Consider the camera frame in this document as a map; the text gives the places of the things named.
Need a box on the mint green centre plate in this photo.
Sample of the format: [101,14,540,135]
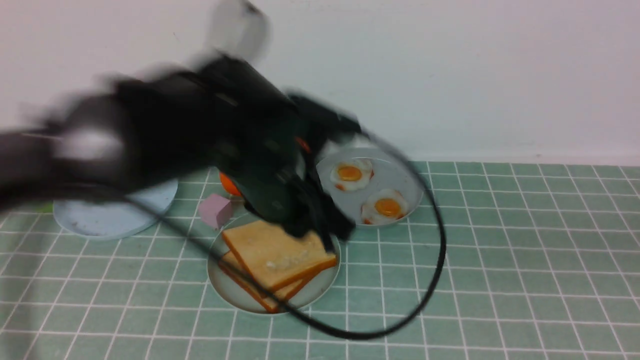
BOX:
[207,214,342,315]

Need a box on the toast slice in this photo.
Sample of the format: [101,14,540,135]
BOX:
[221,220,338,293]
[207,251,321,314]

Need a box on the front fried egg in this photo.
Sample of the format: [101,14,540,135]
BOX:
[360,188,410,225]

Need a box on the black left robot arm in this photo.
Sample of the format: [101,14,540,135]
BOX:
[0,55,361,252]

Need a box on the fried egg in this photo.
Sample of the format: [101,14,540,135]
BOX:
[360,188,410,225]
[329,158,374,192]

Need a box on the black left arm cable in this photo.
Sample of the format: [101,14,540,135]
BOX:
[120,130,447,341]

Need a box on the green cube block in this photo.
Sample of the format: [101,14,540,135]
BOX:
[36,202,54,214]

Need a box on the orange fruit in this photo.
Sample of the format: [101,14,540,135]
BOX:
[219,172,242,198]

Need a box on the back fried egg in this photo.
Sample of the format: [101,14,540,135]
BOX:
[329,158,374,192]

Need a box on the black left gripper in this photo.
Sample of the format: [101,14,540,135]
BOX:
[196,55,361,253]

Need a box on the pink cube block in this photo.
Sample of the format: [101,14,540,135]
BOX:
[198,193,234,230]

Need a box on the light blue bread plate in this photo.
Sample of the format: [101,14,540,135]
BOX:
[52,178,179,240]

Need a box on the grey egg plate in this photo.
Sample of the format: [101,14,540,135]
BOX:
[317,147,425,227]

